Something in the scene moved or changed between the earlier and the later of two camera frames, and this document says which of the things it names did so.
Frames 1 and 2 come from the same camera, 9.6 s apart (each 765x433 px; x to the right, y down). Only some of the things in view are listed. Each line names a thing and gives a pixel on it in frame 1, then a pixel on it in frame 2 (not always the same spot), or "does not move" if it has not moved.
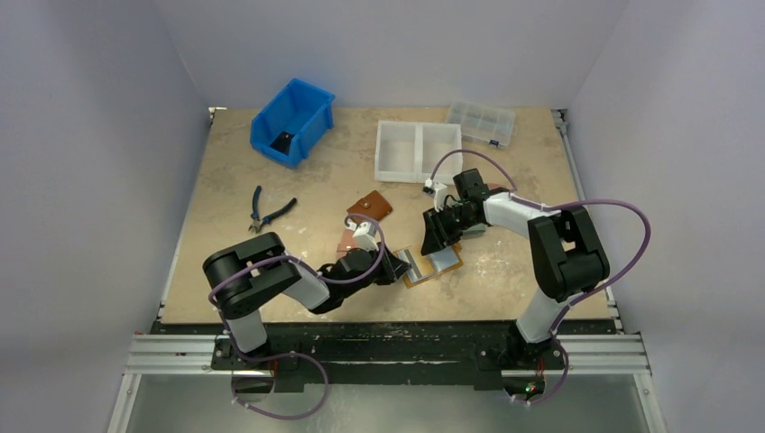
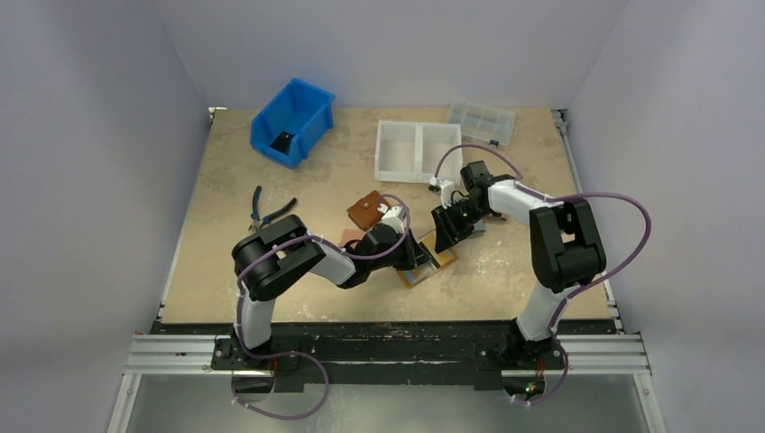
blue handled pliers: [257, 223] does not move
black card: [282, 142] does not move
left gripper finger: [396, 267] to [420, 255]
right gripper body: [440, 225] does not move
